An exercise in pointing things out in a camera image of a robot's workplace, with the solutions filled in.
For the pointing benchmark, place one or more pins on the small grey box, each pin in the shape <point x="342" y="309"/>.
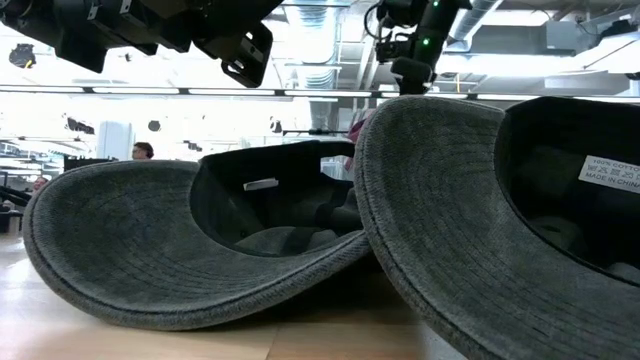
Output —
<point x="10" y="221"/>

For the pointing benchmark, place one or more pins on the black cabinet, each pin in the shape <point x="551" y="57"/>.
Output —
<point x="85" y="164"/>

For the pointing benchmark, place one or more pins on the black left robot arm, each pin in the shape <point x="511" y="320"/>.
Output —
<point x="25" y="15"/>

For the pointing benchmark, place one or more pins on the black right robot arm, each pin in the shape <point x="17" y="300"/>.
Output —
<point x="440" y="20"/>

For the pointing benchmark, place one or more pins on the person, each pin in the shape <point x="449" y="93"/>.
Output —
<point x="143" y="150"/>
<point x="40" y="184"/>

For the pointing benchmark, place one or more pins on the black curved object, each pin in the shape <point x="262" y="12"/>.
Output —
<point x="15" y="196"/>

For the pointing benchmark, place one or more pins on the silver round ventilation duct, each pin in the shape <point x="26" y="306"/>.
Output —
<point x="472" y="20"/>

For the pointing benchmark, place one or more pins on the black ceiling-hung device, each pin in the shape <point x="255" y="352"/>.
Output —
<point x="22" y="55"/>

